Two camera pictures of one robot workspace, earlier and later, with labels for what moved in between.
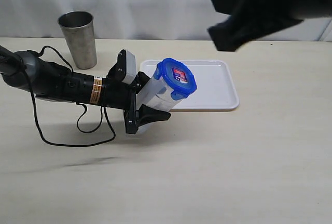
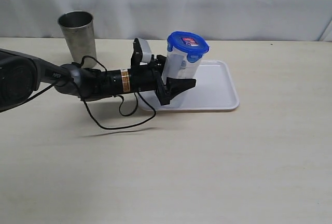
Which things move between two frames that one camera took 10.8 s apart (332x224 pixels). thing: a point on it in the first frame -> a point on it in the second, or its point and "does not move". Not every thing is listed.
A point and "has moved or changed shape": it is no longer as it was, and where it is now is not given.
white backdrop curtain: x=126 y=7 does not move
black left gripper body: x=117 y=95 -> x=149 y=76
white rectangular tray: x=215 y=91 does not move
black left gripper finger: x=147 y=114 -> x=176 y=85
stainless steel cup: x=78 y=27 does not move
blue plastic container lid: x=178 y=77 -> x=191 y=44
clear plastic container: x=155 y=95 has moved or changed shape
